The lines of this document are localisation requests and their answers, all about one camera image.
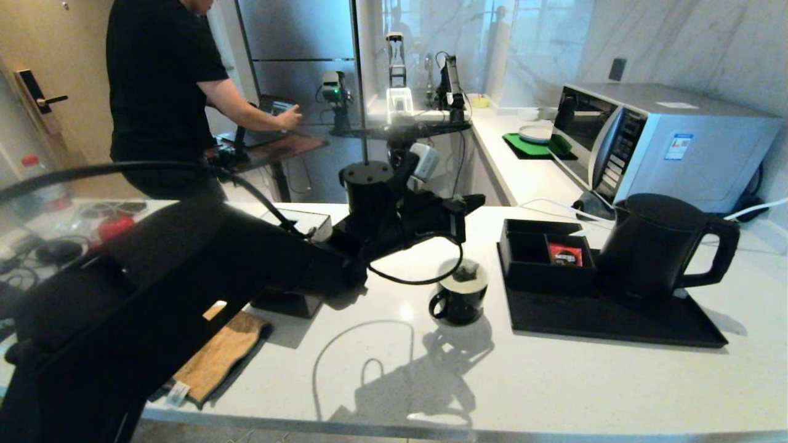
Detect white plate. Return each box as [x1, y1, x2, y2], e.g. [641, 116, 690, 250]
[518, 125, 555, 145]

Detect brown wooden side table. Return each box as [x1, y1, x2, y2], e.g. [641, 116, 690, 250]
[215, 132, 327, 174]

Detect black rectangular serving tray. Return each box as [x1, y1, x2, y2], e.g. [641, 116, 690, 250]
[497, 243, 728, 349]

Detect person in black shirt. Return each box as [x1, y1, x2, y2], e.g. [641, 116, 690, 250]
[106, 0, 304, 201]

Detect black computer mouse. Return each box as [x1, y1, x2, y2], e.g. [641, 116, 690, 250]
[36, 240, 87, 266]

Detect white and black mast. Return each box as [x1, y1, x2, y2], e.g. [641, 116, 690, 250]
[385, 32, 414, 127]

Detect black electric kettle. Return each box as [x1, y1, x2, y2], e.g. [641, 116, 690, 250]
[596, 193, 742, 308]

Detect orange microfiber cloth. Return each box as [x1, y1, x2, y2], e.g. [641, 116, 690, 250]
[154, 305, 273, 409]

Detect open laptop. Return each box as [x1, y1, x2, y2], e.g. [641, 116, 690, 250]
[234, 95, 296, 148]

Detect black compartment organizer box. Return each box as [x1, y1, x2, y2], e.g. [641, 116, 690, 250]
[499, 217, 601, 293]

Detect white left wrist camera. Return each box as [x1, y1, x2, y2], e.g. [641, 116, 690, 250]
[406, 143, 441, 191]

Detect silver microwave oven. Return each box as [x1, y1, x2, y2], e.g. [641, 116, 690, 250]
[551, 83, 784, 214]

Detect thin black cable with connector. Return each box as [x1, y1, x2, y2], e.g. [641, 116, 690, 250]
[0, 236, 93, 290]

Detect dark brown coaster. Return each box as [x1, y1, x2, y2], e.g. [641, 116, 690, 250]
[92, 200, 148, 216]

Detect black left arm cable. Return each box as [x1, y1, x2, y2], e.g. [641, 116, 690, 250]
[0, 161, 464, 285]

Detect grey steel refrigerator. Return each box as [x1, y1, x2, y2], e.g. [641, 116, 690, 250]
[237, 0, 365, 204]

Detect red toy bell pepper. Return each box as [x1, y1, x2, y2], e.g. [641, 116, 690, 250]
[98, 217, 136, 242]

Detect clear water bottle red cap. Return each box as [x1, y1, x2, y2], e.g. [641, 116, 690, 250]
[18, 155, 68, 207]

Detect green silicone mat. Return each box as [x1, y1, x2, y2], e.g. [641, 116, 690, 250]
[502, 133, 573, 162]

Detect black tissue box white top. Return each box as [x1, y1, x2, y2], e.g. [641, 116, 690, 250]
[249, 208, 334, 319]

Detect black teleoperation stand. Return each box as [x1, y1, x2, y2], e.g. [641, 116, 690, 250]
[329, 120, 473, 205]

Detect white power cable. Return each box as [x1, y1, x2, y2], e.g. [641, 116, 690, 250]
[520, 198, 788, 229]

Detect black mug white inside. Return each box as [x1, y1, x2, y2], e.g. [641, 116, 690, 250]
[429, 258, 491, 325]

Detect white base cabinet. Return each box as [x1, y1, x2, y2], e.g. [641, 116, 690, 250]
[471, 132, 515, 207]

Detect black electronic door lock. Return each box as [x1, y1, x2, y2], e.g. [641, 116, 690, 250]
[15, 69, 70, 136]

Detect beige wooden door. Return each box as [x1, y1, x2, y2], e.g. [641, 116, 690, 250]
[0, 0, 118, 199]

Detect red coffee sachet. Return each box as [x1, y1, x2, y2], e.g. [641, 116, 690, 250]
[548, 242, 584, 266]

